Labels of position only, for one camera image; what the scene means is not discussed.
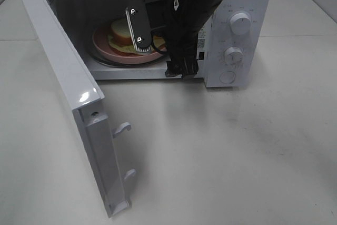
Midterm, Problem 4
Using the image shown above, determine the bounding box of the white timer knob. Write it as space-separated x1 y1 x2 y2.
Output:
224 47 244 65

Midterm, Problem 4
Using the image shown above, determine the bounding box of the white microwave door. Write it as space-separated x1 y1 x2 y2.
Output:
22 0 136 217

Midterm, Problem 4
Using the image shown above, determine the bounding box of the upper white power knob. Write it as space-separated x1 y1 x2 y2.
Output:
229 11 252 35

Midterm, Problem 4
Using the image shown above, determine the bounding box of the round white door button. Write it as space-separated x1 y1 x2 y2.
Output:
220 71 236 84

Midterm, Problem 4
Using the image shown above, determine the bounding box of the toast sandwich with lettuce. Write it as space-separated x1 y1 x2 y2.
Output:
108 18 155 56

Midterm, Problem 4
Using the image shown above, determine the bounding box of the glass microwave turntable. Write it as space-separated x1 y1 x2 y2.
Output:
85 46 168 68

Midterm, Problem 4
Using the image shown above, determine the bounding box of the white warning label sticker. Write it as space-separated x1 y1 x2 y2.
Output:
197 26 207 50

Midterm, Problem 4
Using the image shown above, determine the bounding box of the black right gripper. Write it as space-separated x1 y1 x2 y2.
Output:
144 0 200 79

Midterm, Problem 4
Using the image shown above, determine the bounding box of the pink round plate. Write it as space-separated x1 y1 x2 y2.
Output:
92 23 163 65

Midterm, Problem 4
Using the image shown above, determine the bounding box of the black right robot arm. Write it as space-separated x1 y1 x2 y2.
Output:
139 0 222 78

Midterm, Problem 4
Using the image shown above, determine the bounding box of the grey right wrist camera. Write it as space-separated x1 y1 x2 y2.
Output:
125 0 152 54

